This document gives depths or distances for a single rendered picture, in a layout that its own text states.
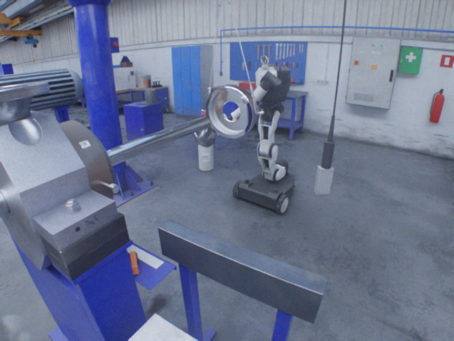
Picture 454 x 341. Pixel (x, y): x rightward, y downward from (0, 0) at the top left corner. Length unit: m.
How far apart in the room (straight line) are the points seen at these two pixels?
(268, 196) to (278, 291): 1.82
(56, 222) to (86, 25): 2.33
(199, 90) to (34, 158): 5.65
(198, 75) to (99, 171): 5.48
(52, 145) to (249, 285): 0.73
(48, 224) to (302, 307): 0.73
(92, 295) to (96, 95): 2.25
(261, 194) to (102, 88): 1.92
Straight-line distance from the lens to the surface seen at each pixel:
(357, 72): 5.09
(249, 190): 2.68
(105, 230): 0.73
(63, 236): 0.68
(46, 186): 0.75
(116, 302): 0.91
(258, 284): 0.86
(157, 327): 0.71
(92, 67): 2.80
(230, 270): 0.88
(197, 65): 6.24
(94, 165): 0.89
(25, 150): 0.80
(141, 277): 0.93
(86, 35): 2.82
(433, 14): 5.56
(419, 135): 5.55
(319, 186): 1.16
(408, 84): 5.40
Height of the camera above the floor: 1.45
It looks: 24 degrees down
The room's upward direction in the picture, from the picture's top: straight up
